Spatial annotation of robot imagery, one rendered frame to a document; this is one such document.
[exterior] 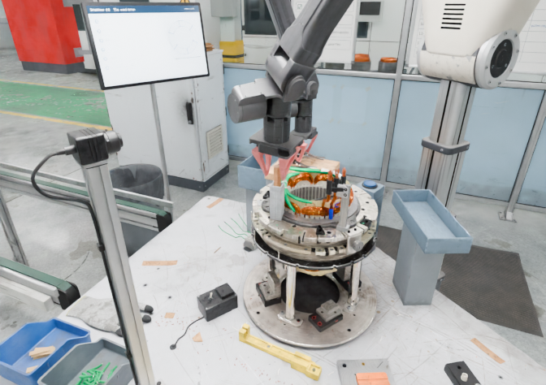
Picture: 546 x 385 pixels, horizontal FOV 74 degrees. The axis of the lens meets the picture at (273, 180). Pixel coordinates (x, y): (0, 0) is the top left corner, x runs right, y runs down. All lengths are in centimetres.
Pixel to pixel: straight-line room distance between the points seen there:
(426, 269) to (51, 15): 406
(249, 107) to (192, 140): 253
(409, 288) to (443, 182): 35
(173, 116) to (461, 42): 255
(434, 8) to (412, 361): 91
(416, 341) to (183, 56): 148
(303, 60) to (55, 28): 389
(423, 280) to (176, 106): 254
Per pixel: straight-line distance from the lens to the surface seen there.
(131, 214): 171
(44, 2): 447
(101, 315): 114
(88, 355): 105
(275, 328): 101
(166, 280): 122
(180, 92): 313
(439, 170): 122
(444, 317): 117
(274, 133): 74
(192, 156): 326
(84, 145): 55
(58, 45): 445
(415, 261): 106
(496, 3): 107
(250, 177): 122
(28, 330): 113
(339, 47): 309
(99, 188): 58
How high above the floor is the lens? 156
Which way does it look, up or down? 26 degrees down
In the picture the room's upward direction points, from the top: straight up
